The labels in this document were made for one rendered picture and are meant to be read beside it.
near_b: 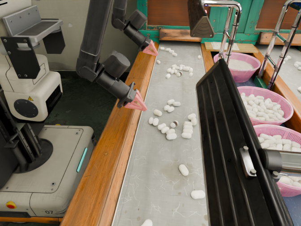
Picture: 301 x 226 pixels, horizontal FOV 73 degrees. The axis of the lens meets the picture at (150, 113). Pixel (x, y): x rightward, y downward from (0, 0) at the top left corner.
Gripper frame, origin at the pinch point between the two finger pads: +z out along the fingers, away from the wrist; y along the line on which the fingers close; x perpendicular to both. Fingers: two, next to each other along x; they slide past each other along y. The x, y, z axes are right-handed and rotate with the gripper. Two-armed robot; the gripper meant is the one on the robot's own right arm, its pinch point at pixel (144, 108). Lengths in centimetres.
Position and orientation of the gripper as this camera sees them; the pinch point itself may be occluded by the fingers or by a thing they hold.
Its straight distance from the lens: 75.2
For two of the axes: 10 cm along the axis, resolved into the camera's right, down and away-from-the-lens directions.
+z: 7.5, 5.8, 3.2
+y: 1.3, -6.0, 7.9
